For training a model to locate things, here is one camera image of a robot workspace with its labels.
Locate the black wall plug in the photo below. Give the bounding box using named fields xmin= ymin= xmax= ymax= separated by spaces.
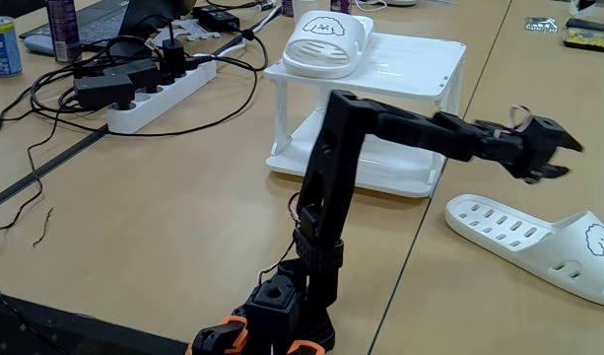
xmin=161 ymin=38 xmax=187 ymax=80

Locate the black power adapter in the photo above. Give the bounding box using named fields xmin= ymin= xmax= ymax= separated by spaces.
xmin=191 ymin=5 xmax=241 ymax=34

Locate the pale blue computer mouse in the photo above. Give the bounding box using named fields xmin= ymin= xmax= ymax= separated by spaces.
xmin=23 ymin=34 xmax=56 ymax=56

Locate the black cable ferrite bead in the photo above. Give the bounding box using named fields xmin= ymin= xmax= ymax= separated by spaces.
xmin=182 ymin=27 xmax=271 ymax=98

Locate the yellow black package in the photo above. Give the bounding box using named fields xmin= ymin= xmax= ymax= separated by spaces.
xmin=562 ymin=17 xmax=604 ymax=54

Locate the dark laptop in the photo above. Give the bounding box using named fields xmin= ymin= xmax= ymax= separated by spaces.
xmin=19 ymin=0 xmax=194 ymax=56

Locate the white two-tier shoe rack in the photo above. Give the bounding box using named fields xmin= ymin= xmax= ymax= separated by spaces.
xmin=263 ymin=30 xmax=468 ymax=199

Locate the white power strip cable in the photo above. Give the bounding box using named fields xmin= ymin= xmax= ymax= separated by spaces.
xmin=217 ymin=3 xmax=284 ymax=56

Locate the black looping cable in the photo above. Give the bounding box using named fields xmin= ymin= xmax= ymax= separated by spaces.
xmin=33 ymin=63 xmax=259 ymax=139

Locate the white printed bracket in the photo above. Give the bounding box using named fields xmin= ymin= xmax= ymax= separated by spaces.
xmin=146 ymin=28 xmax=170 ymax=50
xmin=180 ymin=18 xmax=223 ymax=43

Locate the black plug-in adapter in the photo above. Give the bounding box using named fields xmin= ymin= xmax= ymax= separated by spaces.
xmin=73 ymin=73 xmax=135 ymax=110

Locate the thin black cable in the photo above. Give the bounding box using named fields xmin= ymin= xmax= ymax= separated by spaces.
xmin=0 ymin=110 xmax=49 ymax=248

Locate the silver foil wrapper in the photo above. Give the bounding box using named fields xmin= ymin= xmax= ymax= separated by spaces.
xmin=524 ymin=17 xmax=559 ymax=34

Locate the white power strip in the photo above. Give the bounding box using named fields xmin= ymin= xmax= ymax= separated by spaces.
xmin=105 ymin=52 xmax=219 ymax=135

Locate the blue drink can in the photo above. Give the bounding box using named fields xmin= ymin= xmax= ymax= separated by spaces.
xmin=0 ymin=15 xmax=24 ymax=78

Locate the clear plastic box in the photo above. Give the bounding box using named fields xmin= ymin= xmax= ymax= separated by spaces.
xmin=569 ymin=0 xmax=604 ymax=25

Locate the black adapter green light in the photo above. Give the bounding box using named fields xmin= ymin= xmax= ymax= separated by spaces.
xmin=102 ymin=57 xmax=163 ymax=93

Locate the thin dark twig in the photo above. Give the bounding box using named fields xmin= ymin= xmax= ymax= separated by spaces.
xmin=32 ymin=206 xmax=55 ymax=249

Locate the white paper cup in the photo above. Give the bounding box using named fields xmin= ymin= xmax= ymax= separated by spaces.
xmin=294 ymin=0 xmax=327 ymax=16

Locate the white slipper poodle print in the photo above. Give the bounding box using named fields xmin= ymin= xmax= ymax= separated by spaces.
xmin=281 ymin=9 xmax=375 ymax=80

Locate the white slipper cloud print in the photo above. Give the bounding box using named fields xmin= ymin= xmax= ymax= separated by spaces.
xmin=443 ymin=193 xmax=604 ymax=309

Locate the tall purple can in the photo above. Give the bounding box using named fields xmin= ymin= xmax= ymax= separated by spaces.
xmin=45 ymin=0 xmax=82 ymax=64

